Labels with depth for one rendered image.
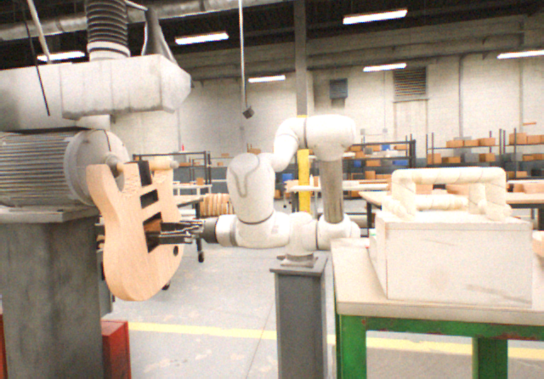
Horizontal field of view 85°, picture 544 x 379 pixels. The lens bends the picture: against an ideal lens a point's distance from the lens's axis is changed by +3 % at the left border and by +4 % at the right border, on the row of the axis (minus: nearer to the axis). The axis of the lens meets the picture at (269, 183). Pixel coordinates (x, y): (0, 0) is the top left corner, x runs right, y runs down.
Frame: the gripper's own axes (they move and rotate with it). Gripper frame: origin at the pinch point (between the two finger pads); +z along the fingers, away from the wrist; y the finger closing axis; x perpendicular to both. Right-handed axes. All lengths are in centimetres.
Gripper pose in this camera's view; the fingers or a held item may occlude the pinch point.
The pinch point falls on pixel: (155, 231)
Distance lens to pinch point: 96.4
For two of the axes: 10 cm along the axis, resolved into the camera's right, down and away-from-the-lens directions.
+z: -9.8, 0.4, 1.8
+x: -0.8, -9.7, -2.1
